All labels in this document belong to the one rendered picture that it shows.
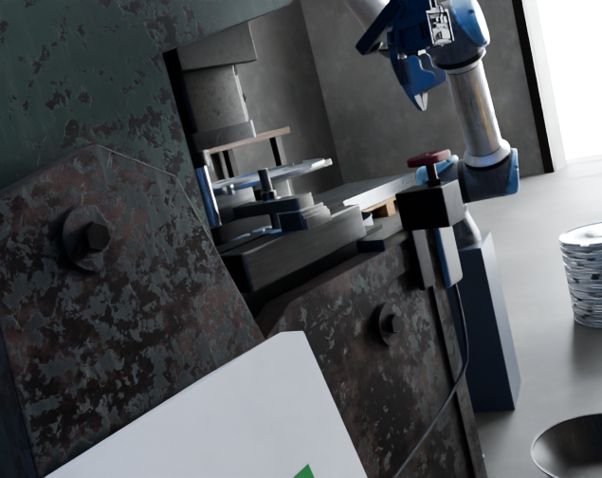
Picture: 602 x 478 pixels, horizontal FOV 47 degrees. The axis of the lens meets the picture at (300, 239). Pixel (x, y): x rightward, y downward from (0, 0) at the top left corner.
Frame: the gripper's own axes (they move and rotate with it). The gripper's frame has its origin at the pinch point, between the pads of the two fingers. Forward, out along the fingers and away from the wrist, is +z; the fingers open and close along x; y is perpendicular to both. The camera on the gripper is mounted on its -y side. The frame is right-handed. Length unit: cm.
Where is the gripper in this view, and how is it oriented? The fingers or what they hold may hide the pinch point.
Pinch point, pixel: (417, 103)
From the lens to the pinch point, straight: 122.7
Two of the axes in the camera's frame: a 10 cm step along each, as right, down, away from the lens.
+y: 7.4, -0.7, -6.7
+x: 6.3, -2.8, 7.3
